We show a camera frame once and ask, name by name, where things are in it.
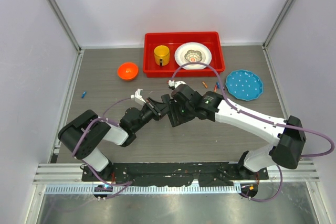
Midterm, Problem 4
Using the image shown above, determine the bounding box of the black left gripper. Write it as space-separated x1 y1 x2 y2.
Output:
132 98 170 133

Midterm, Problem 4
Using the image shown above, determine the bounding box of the black remote control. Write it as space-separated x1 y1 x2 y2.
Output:
161 94 172 113

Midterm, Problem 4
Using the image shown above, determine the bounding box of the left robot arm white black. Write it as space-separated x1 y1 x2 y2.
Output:
58 94 170 182

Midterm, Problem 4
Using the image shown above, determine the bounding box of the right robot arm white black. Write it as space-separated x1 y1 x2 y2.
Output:
169 81 306 179

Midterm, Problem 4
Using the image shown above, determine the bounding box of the small patterned bowl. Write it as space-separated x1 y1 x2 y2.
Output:
184 49 203 62

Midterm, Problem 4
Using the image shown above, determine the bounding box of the white paper plate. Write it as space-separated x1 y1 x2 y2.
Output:
174 42 212 66

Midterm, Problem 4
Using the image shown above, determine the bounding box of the orange plastic bowl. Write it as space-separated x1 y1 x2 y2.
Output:
117 62 139 81

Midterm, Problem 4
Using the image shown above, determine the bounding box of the yellow mug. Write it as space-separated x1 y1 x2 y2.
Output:
154 45 170 67

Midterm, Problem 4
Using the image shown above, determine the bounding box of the blue dotted plate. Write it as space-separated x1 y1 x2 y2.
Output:
225 69 264 101

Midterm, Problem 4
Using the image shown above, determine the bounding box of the red plastic tray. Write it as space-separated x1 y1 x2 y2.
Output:
143 31 225 78

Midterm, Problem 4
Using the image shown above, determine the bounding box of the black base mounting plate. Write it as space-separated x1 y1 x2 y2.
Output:
97 162 269 187

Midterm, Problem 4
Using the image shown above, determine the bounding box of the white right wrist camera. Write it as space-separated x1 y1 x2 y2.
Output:
167 80 185 90

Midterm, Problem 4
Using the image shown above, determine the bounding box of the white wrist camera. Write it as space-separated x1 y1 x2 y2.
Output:
130 89 145 105
167 80 185 90

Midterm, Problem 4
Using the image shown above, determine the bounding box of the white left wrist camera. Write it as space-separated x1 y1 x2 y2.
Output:
130 89 145 105

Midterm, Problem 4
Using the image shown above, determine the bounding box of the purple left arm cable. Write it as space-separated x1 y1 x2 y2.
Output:
72 97 133 198

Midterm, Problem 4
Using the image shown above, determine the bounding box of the aluminium front rail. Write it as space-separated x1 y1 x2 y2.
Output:
33 161 320 198

